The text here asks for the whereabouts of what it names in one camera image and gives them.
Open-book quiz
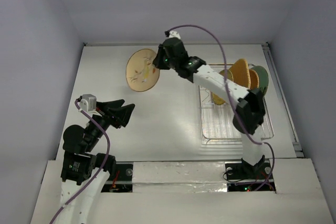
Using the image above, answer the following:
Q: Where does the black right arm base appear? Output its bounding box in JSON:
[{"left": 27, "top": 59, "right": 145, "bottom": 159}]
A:
[{"left": 223, "top": 156, "right": 271, "bottom": 183}]

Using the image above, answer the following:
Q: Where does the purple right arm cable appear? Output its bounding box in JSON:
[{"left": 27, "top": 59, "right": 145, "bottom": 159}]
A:
[{"left": 164, "top": 24, "right": 276, "bottom": 190}]

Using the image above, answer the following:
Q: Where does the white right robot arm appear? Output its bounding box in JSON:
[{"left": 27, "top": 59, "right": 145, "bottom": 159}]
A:
[{"left": 153, "top": 37, "right": 266, "bottom": 178}]

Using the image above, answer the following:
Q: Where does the beige leaf pattern plate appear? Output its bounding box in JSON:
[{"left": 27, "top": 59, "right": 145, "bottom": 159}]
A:
[{"left": 125, "top": 48, "right": 160, "bottom": 92}]

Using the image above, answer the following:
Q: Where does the small orange woven plate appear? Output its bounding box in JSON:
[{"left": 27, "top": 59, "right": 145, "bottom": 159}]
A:
[{"left": 249, "top": 69, "right": 259, "bottom": 90}]

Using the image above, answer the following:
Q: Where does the white foam front panel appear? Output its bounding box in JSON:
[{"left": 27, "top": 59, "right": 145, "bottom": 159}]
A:
[{"left": 132, "top": 162, "right": 227, "bottom": 194}]

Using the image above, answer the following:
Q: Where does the green flower pattern plate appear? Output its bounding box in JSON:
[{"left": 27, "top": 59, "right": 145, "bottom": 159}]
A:
[{"left": 252, "top": 66, "right": 269, "bottom": 96}]

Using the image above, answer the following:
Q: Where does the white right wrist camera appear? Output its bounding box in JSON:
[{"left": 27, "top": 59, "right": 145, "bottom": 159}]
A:
[{"left": 164, "top": 30, "right": 181, "bottom": 40}]

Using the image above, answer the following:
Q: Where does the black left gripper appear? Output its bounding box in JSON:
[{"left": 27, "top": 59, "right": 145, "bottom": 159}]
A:
[{"left": 85, "top": 98, "right": 135, "bottom": 150}]

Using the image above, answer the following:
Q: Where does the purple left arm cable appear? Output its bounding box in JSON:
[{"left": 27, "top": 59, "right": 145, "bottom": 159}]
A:
[{"left": 49, "top": 97, "right": 112, "bottom": 224}]

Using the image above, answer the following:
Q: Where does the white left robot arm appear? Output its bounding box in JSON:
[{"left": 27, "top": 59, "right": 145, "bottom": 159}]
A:
[{"left": 51, "top": 94, "right": 135, "bottom": 223}]

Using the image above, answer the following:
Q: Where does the large orange woven plate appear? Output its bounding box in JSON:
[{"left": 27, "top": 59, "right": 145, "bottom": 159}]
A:
[{"left": 227, "top": 59, "right": 251, "bottom": 88}]

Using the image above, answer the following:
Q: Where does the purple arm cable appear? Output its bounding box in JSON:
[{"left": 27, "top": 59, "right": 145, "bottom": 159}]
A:
[
  {"left": 49, "top": 97, "right": 112, "bottom": 224},
  {"left": 164, "top": 24, "right": 276, "bottom": 190}
]

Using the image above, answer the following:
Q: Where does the green rim woven plate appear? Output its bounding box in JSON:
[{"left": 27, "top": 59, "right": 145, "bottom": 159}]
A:
[{"left": 211, "top": 69, "right": 234, "bottom": 105}]

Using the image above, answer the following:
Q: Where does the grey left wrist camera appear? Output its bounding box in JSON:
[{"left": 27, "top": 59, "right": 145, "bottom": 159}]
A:
[{"left": 79, "top": 94, "right": 97, "bottom": 113}]

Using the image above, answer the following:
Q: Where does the metal wire dish rack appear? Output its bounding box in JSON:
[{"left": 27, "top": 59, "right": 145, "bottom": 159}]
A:
[{"left": 196, "top": 63, "right": 274, "bottom": 141}]

